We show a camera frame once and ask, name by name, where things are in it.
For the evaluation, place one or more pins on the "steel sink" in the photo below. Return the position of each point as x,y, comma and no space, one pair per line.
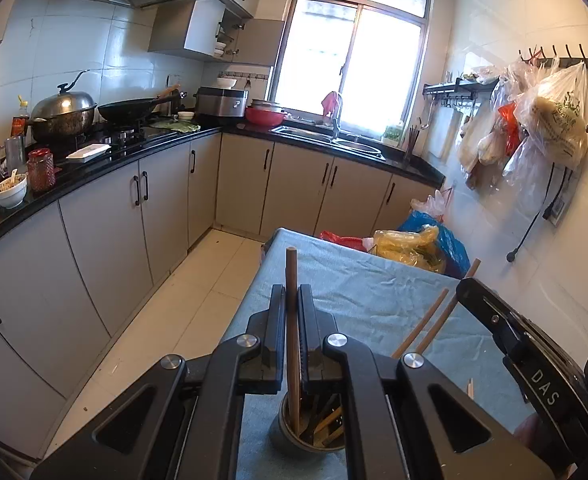
334,137

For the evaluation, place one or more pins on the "black wok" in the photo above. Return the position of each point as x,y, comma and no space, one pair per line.
133,109

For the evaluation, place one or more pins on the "hanging clear plastic bags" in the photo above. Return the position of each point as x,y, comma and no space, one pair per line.
549,115

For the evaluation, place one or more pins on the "lidded steel pot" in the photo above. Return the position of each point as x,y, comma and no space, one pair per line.
63,112

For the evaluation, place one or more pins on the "black wall shelf rack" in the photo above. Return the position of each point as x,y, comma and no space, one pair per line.
454,91

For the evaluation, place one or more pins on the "yellow-capped oil bottle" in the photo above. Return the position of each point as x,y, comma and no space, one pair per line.
20,120

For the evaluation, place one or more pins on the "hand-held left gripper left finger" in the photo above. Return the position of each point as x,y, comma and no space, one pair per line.
279,325

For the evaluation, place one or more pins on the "black kitchen countertop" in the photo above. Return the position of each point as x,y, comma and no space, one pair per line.
173,140

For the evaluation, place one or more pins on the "white bowl with food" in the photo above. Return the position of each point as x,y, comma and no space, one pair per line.
11,191

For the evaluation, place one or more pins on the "red plastic bag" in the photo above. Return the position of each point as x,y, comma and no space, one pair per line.
344,240

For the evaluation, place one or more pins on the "dark brown wooden chopstick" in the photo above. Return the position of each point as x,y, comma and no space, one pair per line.
291,280

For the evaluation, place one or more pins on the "red glass jar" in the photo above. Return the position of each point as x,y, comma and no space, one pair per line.
41,171

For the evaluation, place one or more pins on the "green and white container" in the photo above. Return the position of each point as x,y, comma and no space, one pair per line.
393,135

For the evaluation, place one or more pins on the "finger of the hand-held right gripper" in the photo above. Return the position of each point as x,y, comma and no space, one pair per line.
484,310

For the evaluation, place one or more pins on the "red basin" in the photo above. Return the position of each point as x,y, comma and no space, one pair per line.
264,117

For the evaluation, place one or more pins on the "plate of greens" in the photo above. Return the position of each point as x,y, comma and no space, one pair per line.
176,125

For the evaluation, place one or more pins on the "pink cloth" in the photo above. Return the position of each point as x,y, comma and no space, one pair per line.
331,102

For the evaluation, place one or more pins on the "yellow plastic bag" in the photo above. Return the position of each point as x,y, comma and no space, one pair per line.
409,249

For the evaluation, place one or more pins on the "beige base cabinets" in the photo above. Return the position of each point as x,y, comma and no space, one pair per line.
123,220

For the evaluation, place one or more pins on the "white plastic bag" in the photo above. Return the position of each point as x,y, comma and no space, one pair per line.
431,205

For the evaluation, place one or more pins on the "dark metal utensil cup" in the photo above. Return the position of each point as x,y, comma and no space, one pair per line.
281,430

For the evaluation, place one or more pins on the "steel rice cooker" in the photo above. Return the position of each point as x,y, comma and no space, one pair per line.
221,102

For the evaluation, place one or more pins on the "set of wooden chopsticks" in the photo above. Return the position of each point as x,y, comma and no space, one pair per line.
326,420

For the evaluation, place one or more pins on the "black gas stove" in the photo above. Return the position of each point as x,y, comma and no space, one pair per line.
123,136

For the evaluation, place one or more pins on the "dark chopstick holder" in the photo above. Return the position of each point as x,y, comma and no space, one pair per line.
413,144

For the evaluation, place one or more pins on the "blue plastic bag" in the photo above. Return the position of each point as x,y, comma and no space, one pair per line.
446,242

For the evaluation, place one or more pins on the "blue-grey table cloth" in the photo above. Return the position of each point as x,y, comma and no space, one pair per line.
364,290

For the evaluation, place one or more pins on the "black wall hook rack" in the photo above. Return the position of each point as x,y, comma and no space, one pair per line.
574,62

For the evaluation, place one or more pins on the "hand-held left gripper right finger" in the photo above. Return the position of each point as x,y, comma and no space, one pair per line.
306,325

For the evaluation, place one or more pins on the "steel canister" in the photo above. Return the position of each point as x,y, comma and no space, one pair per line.
16,154

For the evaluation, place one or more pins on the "white rectangular tray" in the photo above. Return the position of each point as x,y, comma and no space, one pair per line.
88,152

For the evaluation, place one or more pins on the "kitchen window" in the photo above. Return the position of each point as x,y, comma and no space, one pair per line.
354,60

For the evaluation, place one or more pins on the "open wall cabinet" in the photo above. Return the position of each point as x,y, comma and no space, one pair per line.
213,32

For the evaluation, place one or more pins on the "wall socket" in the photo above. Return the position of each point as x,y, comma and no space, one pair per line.
557,211

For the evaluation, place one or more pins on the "light wooden chopstick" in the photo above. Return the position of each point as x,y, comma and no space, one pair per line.
424,317
436,330
470,389

